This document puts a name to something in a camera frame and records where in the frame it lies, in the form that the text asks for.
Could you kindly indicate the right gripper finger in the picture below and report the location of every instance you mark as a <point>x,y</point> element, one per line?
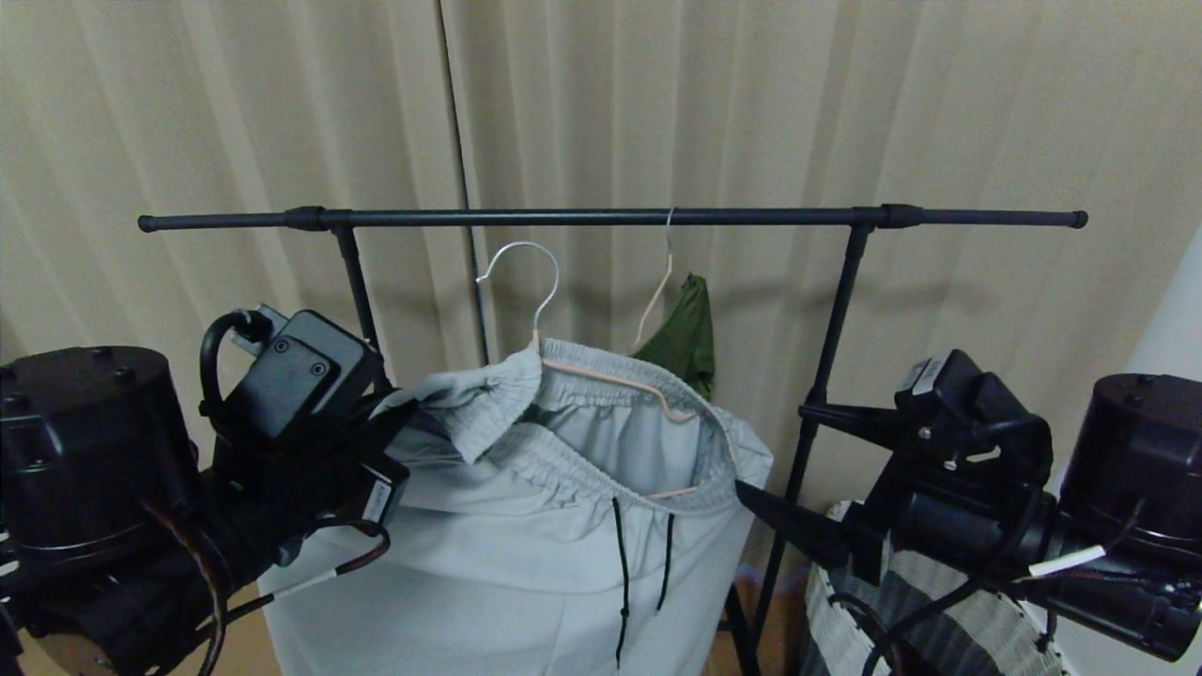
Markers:
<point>855,420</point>
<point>808,535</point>

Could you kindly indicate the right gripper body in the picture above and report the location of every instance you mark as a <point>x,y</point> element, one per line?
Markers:
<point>958,535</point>

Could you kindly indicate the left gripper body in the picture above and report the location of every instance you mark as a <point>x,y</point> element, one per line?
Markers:
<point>300,498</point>

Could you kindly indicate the green long-sleeved shirt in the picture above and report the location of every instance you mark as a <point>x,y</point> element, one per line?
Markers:
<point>690,329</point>

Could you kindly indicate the pale grey shorts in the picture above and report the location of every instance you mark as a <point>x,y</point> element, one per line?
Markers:
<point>488,563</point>

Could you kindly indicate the pink clothes hanger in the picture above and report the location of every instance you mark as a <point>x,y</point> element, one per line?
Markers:
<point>552,282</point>
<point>665,282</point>

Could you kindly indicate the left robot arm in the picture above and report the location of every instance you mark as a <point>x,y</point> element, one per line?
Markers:
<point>84,441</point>

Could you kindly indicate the white laundry basket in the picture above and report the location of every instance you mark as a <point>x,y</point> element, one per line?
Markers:
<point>958,638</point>

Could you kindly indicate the black clothes rack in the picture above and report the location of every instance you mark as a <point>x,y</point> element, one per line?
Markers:
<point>563,218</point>

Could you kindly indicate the beige curtain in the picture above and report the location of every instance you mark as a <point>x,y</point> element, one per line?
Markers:
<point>751,94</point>

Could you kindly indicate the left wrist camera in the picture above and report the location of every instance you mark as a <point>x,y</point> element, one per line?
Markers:
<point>300,376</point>

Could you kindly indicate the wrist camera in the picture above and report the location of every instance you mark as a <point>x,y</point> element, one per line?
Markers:
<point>300,376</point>
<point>995,413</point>

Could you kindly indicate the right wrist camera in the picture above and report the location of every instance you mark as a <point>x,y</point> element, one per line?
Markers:
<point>995,413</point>

